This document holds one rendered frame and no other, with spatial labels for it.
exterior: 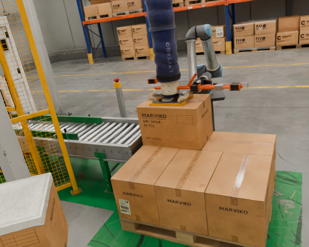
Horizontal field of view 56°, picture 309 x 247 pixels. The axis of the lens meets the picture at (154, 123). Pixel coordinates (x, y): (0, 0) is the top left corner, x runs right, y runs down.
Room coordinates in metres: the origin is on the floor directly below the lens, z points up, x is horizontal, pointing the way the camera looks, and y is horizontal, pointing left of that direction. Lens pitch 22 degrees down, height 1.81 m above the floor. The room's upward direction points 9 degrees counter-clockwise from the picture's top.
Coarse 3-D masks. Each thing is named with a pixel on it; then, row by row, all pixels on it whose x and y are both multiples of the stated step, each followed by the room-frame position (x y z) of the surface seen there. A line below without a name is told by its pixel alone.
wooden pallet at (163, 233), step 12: (132, 228) 2.01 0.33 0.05; (144, 228) 2.02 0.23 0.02; (156, 228) 1.99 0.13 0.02; (168, 228) 1.84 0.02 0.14; (168, 240) 1.85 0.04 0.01; (180, 240) 1.80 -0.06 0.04; (192, 240) 1.75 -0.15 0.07; (204, 240) 1.78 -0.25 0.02; (216, 240) 1.76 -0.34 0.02; (228, 240) 1.62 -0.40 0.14
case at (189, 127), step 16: (208, 96) 2.60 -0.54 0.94; (144, 112) 2.56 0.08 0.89; (160, 112) 2.47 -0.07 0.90; (176, 112) 2.39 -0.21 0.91; (192, 112) 2.32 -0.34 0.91; (208, 112) 2.56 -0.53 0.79; (144, 128) 2.58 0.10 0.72; (160, 128) 2.49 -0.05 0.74; (176, 128) 2.41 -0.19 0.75; (192, 128) 2.33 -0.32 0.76; (208, 128) 2.53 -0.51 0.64; (144, 144) 2.59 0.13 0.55; (160, 144) 2.50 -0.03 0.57; (176, 144) 2.42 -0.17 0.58; (192, 144) 2.33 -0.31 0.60
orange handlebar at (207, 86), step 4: (156, 80) 2.97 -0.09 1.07; (208, 84) 2.47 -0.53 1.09; (156, 88) 2.66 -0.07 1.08; (160, 88) 2.64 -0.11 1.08; (180, 88) 2.54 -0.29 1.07; (184, 88) 2.53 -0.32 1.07; (188, 88) 2.51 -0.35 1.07; (200, 88) 2.46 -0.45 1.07; (204, 88) 2.44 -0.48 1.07; (208, 88) 2.42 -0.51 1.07; (212, 88) 2.40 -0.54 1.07; (224, 88) 2.36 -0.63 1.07; (228, 88) 2.34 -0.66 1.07
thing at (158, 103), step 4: (156, 100) 2.62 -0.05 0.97; (160, 100) 2.56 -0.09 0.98; (172, 100) 2.55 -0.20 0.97; (176, 100) 2.53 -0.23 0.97; (184, 100) 2.51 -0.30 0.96; (152, 104) 2.57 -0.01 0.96; (156, 104) 2.54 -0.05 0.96; (160, 104) 2.52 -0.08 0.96; (164, 104) 2.51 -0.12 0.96; (168, 104) 2.49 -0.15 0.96; (172, 104) 2.47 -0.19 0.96; (176, 104) 2.45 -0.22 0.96; (180, 104) 2.43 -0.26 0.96
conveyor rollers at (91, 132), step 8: (16, 128) 3.75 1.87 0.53; (32, 128) 3.65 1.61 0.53; (40, 128) 3.55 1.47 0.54; (72, 128) 3.41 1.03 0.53; (80, 128) 3.31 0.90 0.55; (88, 128) 3.28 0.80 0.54; (96, 128) 3.26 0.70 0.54; (104, 128) 3.25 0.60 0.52; (112, 128) 3.15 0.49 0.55; (120, 128) 3.10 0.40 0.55; (128, 128) 3.07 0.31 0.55; (136, 128) 3.04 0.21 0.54; (80, 136) 3.13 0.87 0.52; (88, 136) 3.02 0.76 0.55; (96, 136) 2.99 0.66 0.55; (104, 136) 2.96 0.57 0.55; (112, 136) 2.93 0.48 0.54; (120, 136) 2.90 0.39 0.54; (128, 136) 2.87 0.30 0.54; (136, 136) 2.84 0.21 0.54; (128, 144) 2.68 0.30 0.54
